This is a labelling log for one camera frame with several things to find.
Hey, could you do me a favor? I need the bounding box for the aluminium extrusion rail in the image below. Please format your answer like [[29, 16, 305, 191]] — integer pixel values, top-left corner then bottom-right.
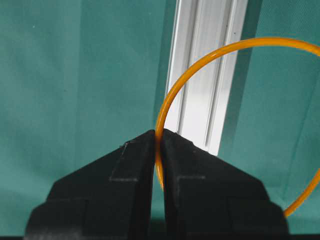
[[165, 0, 248, 155]]

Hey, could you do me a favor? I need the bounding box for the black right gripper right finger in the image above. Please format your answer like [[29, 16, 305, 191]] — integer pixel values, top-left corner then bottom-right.
[[161, 130, 290, 240]]

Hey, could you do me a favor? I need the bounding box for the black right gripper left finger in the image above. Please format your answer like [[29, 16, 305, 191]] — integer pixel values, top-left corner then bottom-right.
[[24, 130, 155, 240]]

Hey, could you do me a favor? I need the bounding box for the green table cloth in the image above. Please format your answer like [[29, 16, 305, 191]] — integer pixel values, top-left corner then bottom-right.
[[0, 0, 320, 236]]

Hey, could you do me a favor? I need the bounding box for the orange rubber band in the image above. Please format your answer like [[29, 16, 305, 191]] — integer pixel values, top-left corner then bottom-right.
[[154, 37, 320, 217]]

